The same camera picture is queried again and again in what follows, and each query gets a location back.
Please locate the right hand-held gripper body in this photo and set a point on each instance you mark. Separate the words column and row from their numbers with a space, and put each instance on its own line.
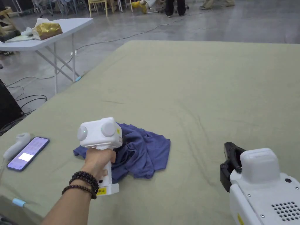
column 262, row 194

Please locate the white hand controller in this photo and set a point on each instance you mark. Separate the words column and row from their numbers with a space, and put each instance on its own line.
column 16, row 144

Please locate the dark blue shirt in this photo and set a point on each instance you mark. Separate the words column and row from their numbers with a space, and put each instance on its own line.
column 143, row 154

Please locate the person's left forearm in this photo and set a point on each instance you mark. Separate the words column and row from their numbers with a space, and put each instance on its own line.
column 70, row 206

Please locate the person's left hand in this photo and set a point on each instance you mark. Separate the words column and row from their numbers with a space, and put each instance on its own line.
column 96, row 161

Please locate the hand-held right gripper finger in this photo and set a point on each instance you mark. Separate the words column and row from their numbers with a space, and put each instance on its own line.
column 225, row 174
column 232, row 152

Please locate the black box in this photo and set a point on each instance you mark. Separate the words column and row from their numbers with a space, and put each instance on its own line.
column 7, row 107

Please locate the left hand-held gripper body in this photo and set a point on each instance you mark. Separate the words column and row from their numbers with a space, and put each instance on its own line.
column 98, row 137

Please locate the bed with pale green sheet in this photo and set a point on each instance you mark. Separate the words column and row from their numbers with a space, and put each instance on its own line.
column 187, row 93

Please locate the smartphone with lit screen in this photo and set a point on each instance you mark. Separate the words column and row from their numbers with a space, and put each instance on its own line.
column 28, row 153

